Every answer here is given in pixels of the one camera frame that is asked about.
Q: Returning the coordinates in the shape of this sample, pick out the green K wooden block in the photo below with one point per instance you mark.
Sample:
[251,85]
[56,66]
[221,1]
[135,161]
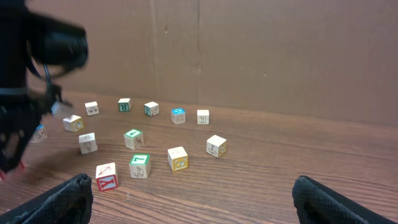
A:
[124,104]

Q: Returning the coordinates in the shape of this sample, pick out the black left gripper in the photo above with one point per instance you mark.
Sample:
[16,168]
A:
[20,116]

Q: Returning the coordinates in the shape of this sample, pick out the yellow O wooden block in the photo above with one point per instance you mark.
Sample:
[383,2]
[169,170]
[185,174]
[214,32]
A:
[203,117]

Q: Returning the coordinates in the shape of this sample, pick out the green 7 wooden block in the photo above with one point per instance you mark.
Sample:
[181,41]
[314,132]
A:
[140,166]

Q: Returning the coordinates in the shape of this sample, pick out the blue X wooden block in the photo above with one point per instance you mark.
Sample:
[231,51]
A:
[39,135]

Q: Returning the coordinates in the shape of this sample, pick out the green 4 wooden block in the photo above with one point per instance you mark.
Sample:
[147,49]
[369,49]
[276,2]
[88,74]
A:
[134,139]

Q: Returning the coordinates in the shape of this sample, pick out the yellow-edged wooden block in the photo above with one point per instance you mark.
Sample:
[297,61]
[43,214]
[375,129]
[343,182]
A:
[92,108]

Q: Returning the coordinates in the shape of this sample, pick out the blue-top wooden block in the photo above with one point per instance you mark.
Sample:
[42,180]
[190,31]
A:
[178,115]

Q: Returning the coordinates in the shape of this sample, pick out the yellow G wooden block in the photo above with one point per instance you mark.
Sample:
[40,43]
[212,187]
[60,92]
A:
[178,158]

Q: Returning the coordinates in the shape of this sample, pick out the plain globe wooden block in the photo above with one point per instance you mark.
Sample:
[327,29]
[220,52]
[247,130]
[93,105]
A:
[73,123]

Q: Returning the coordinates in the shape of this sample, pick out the blue D wooden block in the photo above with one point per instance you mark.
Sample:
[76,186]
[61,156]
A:
[88,143]

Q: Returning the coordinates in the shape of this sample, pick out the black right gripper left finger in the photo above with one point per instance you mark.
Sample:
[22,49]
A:
[70,202]

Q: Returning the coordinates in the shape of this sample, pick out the green J wooden block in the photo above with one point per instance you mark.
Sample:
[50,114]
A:
[151,108]

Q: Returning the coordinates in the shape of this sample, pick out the yellow anchor wooden block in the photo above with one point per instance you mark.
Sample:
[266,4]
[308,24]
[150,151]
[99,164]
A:
[216,146]

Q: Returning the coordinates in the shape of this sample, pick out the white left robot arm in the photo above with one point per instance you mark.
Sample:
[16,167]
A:
[35,50]

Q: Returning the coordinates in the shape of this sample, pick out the green-edged picture wooden block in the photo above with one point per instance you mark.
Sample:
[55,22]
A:
[62,109]

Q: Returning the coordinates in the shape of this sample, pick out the red Y wooden block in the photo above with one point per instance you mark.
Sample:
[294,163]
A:
[107,177]

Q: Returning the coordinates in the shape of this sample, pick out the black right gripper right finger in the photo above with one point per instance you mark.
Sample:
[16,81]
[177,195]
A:
[318,204]

